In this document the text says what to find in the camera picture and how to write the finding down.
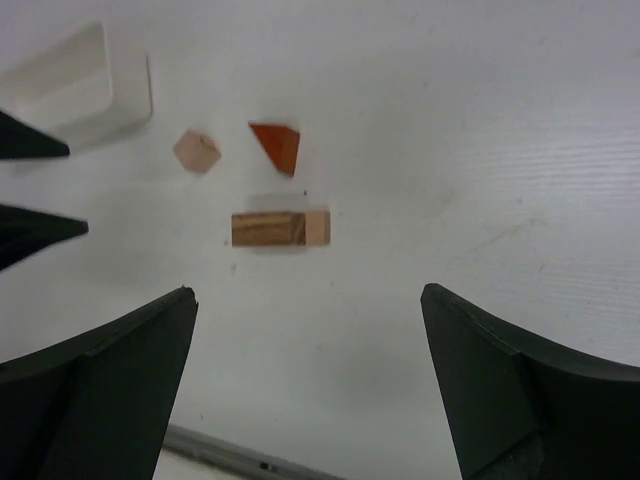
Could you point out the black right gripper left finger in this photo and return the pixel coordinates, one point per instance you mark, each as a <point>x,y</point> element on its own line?
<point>97,405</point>

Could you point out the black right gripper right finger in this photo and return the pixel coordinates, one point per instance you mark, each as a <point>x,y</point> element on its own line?
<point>520,406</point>

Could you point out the orange triangular wood block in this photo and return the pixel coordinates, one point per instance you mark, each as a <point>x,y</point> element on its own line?
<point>280,143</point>

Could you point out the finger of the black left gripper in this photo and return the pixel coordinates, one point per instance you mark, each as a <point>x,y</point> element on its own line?
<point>25,232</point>
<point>19,141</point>

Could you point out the white plastic tray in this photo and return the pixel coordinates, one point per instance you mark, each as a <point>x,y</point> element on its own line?
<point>84,90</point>

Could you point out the long light wood block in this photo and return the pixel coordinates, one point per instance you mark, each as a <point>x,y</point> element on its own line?
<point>317,228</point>

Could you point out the aluminium rail front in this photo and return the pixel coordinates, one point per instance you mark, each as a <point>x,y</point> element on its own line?
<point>208,450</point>

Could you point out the light wood cube block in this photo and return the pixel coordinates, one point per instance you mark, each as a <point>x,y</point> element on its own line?
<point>196,152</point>

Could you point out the striped dark wood block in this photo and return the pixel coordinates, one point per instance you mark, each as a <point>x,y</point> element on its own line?
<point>268,229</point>

